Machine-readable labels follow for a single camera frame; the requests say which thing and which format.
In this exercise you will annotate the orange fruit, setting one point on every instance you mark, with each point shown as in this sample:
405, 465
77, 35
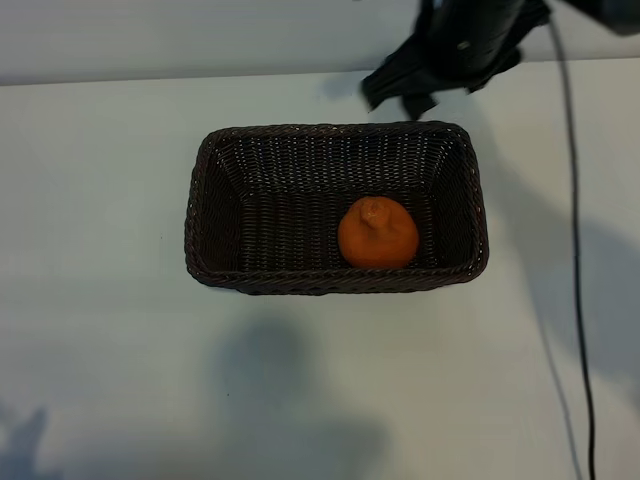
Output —
377, 240

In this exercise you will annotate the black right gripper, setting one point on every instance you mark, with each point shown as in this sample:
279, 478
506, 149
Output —
415, 70

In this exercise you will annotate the dark brown wicker basket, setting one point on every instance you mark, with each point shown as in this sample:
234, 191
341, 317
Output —
280, 220

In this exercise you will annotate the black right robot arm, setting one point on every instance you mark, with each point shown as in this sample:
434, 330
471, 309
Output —
480, 30

